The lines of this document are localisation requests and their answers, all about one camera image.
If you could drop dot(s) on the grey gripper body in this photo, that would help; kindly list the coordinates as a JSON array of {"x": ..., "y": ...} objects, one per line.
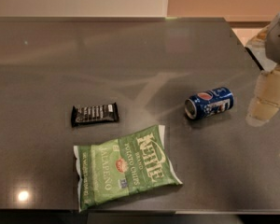
[{"x": 278, "y": 42}]

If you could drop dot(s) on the blue pepsi can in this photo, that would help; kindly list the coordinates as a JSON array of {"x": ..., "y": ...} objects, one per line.
[{"x": 209, "y": 103}]

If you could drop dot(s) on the green kettle chips bag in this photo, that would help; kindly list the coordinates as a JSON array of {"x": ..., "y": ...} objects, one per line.
[{"x": 123, "y": 167}]

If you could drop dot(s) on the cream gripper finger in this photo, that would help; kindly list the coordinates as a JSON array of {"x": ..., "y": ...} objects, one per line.
[{"x": 266, "y": 101}]

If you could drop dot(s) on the black snack bar wrapper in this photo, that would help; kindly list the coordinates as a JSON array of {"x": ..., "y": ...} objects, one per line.
[{"x": 88, "y": 115}]

